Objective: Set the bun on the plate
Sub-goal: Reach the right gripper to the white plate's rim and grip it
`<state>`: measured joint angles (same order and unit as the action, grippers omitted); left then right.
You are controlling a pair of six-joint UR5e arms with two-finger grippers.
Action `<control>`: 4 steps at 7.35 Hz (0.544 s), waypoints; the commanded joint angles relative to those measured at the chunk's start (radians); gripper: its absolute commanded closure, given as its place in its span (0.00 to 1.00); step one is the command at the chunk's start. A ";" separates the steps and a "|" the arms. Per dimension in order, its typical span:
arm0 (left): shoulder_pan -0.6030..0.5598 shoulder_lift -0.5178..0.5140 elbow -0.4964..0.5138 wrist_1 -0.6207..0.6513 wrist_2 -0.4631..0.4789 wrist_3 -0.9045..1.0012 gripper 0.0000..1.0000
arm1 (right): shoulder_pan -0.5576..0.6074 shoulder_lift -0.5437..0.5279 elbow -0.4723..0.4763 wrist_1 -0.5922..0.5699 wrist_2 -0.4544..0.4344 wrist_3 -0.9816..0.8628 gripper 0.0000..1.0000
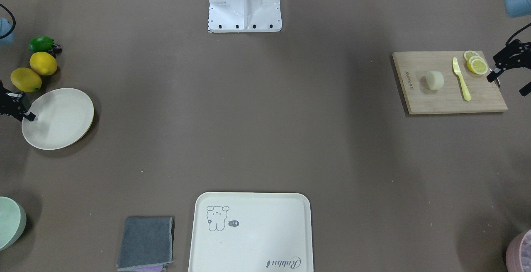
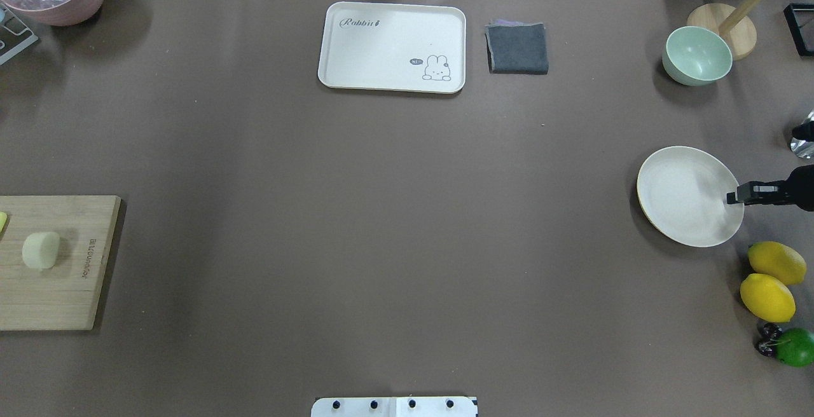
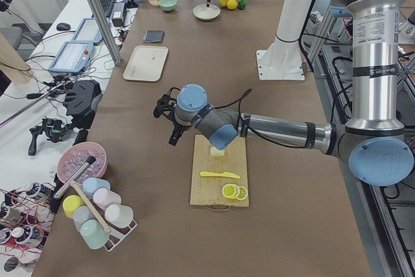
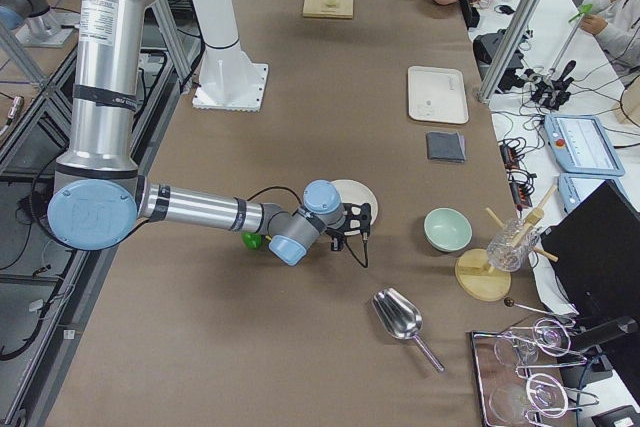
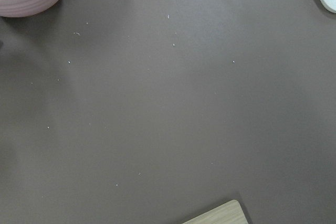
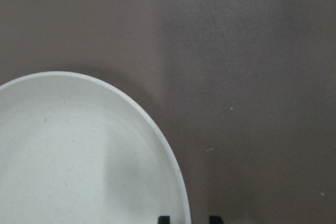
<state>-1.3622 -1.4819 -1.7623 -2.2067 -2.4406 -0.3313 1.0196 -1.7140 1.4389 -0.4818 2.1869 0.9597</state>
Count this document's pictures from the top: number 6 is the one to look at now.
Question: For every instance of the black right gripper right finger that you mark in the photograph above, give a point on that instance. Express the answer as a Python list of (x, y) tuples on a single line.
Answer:
[(215, 220)]

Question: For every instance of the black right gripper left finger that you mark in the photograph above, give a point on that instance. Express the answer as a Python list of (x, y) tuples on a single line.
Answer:
[(164, 220)]

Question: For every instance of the cream round plate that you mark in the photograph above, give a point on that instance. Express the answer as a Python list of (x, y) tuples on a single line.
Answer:
[(75, 149)]

